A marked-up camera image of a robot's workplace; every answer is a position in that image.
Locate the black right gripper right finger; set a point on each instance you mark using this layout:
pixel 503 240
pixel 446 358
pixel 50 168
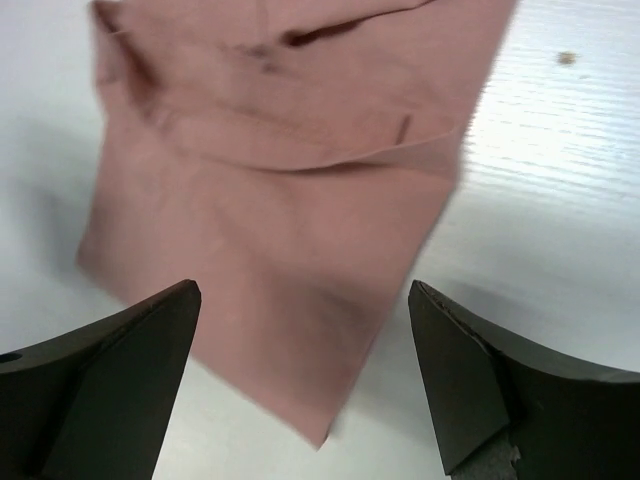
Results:
pixel 505 407

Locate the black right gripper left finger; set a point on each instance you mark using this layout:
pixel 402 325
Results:
pixel 95 403

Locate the pink t shirt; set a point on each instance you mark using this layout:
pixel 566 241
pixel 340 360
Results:
pixel 292 157

